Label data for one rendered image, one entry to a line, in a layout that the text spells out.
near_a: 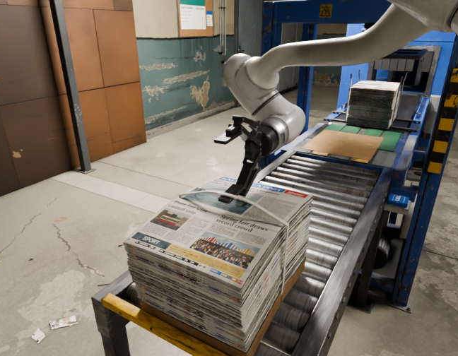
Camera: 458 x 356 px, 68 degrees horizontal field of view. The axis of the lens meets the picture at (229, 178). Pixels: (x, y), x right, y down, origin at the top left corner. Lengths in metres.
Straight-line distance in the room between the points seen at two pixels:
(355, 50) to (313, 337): 0.62
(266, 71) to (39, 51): 3.08
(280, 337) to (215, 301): 0.23
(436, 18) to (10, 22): 3.47
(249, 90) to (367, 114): 1.68
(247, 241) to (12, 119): 3.20
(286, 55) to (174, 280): 0.58
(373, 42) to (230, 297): 0.56
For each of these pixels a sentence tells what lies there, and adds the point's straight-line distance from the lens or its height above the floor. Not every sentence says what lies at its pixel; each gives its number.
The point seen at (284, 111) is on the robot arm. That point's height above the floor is 1.22.
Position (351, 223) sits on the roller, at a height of 0.79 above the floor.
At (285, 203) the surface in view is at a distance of 0.84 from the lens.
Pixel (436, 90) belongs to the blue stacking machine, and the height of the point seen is 0.86.
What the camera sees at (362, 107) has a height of 0.93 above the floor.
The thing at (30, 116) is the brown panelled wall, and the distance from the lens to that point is 3.78.
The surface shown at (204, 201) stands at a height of 1.04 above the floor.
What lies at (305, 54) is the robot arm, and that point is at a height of 1.37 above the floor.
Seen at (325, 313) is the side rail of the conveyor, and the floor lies 0.80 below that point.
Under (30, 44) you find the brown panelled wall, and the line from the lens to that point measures 3.78.
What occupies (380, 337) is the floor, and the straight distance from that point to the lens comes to 2.05.
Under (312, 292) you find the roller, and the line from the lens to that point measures 0.98.
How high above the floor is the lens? 1.43
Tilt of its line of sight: 24 degrees down
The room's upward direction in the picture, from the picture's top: straight up
